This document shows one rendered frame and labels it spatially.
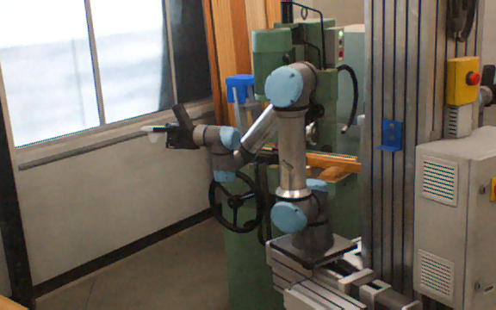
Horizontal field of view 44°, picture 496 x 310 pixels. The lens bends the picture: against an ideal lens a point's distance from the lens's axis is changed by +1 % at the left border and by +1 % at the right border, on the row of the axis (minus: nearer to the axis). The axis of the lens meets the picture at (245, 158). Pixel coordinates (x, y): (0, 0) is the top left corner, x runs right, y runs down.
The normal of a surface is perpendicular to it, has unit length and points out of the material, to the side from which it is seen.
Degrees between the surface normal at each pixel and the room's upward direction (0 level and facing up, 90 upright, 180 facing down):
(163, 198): 90
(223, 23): 87
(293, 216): 98
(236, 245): 90
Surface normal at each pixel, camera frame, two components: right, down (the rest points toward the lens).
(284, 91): -0.50, 0.14
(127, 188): 0.76, 0.15
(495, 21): -0.65, 0.25
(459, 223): -0.82, 0.21
